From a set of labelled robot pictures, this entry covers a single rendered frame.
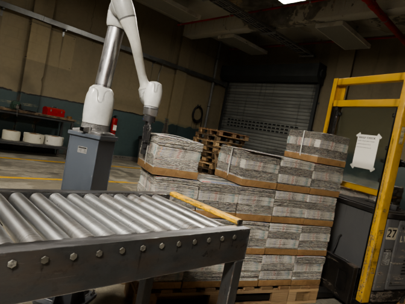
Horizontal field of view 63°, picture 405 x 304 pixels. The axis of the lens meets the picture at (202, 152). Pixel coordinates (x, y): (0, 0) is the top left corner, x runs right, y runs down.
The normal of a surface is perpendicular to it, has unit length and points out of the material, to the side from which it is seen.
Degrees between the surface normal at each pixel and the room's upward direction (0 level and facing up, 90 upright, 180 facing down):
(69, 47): 90
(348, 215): 90
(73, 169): 90
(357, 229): 90
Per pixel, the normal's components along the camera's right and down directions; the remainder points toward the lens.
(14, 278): 0.67, 0.17
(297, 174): 0.40, 0.13
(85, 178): -0.24, 0.00
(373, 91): -0.72, -0.10
